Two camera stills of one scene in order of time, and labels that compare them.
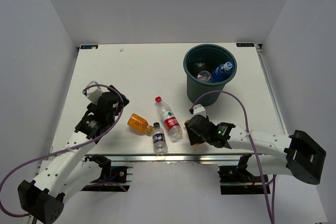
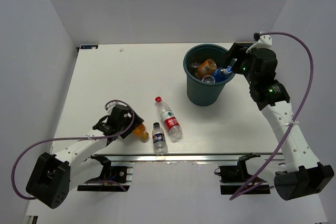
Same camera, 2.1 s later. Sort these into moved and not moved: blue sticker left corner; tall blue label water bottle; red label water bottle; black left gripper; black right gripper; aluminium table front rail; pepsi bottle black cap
Moved: black left gripper; black right gripper
Not moved: blue sticker left corner; red label water bottle; pepsi bottle black cap; tall blue label water bottle; aluminium table front rail
